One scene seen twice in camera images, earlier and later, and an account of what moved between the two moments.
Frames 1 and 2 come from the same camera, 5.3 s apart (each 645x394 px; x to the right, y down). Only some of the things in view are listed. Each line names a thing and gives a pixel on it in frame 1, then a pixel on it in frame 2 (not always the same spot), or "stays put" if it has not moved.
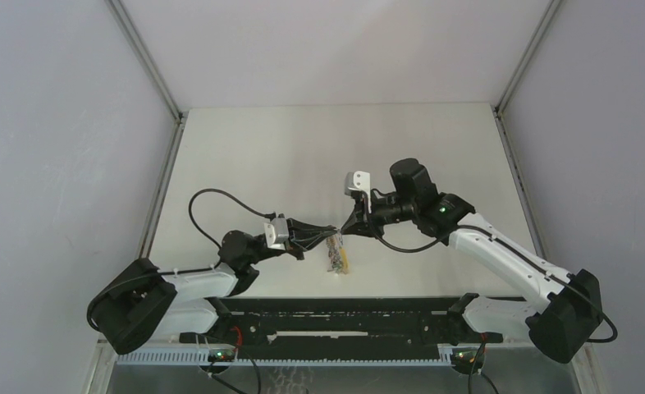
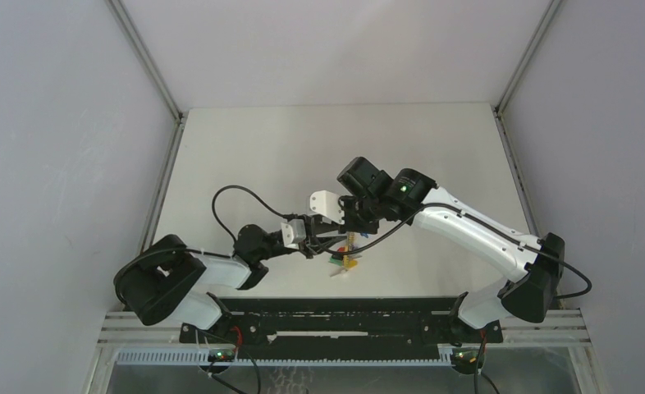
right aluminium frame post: [527, 53] stays put
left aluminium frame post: [145, 58] stays put
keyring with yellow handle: [337, 255] -> [349, 263]
